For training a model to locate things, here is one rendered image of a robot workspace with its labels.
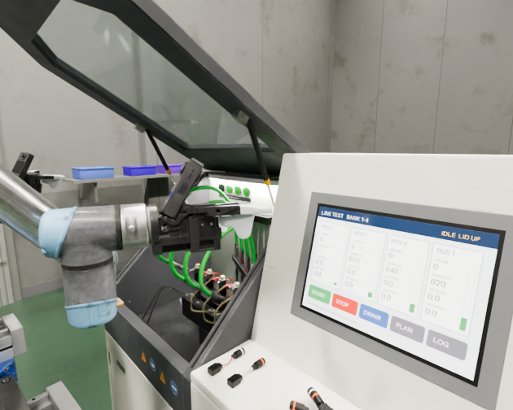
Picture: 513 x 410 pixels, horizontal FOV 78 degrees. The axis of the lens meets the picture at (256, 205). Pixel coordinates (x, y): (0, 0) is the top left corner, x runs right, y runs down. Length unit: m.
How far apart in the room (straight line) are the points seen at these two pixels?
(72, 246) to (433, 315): 0.67
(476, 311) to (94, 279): 0.67
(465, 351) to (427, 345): 0.07
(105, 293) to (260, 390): 0.48
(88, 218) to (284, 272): 0.59
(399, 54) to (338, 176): 7.04
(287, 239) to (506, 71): 6.67
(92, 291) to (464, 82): 7.22
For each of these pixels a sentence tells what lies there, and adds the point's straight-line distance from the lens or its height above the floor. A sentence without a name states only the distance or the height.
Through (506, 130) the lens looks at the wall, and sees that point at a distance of 7.23.
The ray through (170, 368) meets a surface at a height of 0.93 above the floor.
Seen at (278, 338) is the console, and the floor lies 1.02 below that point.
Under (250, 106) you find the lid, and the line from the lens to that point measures 0.88.
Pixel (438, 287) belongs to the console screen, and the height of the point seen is 1.29.
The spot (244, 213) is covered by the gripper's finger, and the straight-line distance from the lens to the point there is 0.53.
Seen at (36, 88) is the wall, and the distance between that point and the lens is 4.10.
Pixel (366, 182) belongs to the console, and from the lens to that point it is 0.82.
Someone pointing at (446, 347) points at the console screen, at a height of 1.18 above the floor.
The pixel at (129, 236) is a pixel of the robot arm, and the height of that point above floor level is 1.43.
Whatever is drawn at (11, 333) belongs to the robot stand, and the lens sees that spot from 1.33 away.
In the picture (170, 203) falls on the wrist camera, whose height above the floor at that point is 1.47.
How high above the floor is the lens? 1.56
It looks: 10 degrees down
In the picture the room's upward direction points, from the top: straight up
